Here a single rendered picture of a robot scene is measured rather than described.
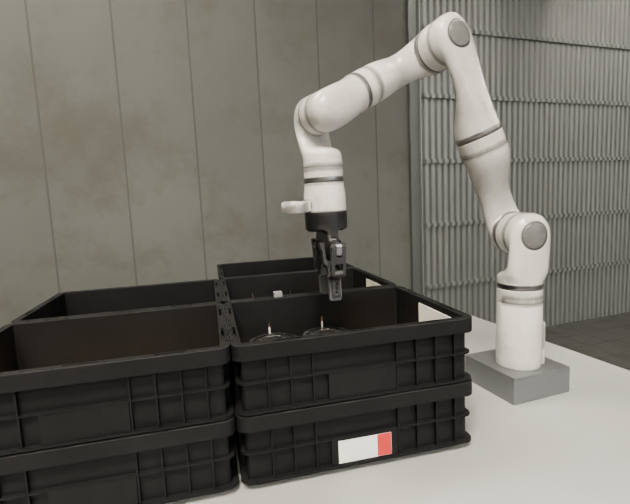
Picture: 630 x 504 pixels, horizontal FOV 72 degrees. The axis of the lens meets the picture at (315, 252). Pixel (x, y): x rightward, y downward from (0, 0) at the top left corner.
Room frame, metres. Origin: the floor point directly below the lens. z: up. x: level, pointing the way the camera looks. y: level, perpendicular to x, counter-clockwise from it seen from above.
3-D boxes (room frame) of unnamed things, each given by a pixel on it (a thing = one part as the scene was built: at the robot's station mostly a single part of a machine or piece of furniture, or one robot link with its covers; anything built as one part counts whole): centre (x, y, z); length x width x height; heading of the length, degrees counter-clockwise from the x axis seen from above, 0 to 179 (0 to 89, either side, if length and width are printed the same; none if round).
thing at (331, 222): (0.78, -0.02, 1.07); 0.08 x 0.08 x 0.09
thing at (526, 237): (0.92, -0.44, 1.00); 0.09 x 0.09 x 0.17; 10
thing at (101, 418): (0.70, 0.36, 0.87); 0.40 x 0.30 x 0.11; 104
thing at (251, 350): (0.79, -0.03, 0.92); 0.40 x 0.30 x 0.02; 104
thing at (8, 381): (0.70, 0.36, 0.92); 0.40 x 0.30 x 0.02; 104
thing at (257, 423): (0.79, -0.03, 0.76); 0.40 x 0.30 x 0.12; 104
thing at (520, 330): (0.92, -0.44, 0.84); 0.09 x 0.09 x 0.17; 23
